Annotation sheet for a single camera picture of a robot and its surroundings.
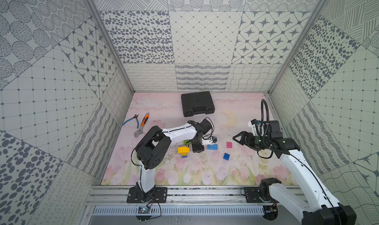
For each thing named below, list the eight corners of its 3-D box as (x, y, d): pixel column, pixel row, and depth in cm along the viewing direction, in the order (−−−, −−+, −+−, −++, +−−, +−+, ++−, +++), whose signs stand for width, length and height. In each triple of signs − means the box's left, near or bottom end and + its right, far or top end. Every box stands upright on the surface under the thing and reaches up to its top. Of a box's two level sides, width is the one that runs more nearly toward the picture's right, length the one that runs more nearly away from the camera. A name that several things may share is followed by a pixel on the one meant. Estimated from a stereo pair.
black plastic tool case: (183, 116, 106) (182, 113, 102) (181, 97, 119) (180, 93, 115) (214, 113, 108) (215, 109, 104) (208, 94, 121) (209, 90, 117)
